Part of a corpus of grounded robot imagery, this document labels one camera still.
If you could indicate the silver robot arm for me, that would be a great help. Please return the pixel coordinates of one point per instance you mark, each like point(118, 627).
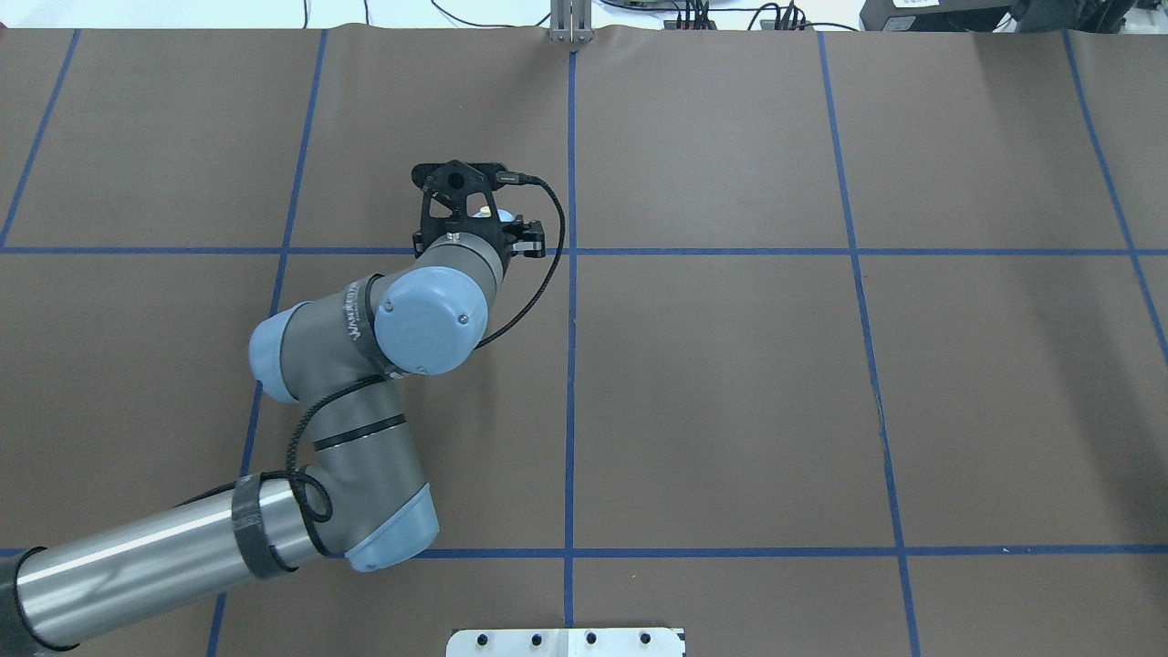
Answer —
point(351, 486)

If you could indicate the black power box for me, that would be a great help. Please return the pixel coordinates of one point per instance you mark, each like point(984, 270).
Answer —
point(933, 16)

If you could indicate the aluminium frame post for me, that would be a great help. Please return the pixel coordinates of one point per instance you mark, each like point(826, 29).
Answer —
point(570, 21)

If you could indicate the white camera stand pedestal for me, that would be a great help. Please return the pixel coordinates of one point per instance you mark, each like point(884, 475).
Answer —
point(612, 641)

